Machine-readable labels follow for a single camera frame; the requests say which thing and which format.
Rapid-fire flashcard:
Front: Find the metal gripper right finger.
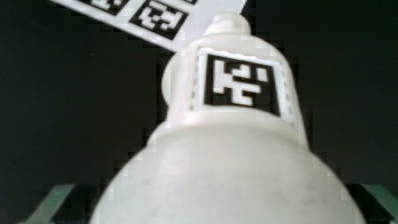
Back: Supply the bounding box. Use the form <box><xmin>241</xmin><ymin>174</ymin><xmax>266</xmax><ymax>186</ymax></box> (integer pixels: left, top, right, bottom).
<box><xmin>362</xmin><ymin>184</ymin><xmax>398</xmax><ymax>224</ymax></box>

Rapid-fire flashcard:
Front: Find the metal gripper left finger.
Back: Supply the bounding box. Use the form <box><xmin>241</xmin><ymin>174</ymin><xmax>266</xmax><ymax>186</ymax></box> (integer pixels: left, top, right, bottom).
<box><xmin>19</xmin><ymin>184</ymin><xmax>74</xmax><ymax>224</ymax></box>

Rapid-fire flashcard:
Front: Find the white lamp bulb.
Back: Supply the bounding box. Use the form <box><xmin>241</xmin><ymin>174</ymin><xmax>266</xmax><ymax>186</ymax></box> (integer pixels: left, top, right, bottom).
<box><xmin>88</xmin><ymin>12</ymin><xmax>365</xmax><ymax>224</ymax></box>

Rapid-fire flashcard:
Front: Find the white marker tag sheet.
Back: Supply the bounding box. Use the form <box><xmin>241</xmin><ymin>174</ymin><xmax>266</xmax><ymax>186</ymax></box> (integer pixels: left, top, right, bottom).
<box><xmin>49</xmin><ymin>0</ymin><xmax>246</xmax><ymax>51</ymax></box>

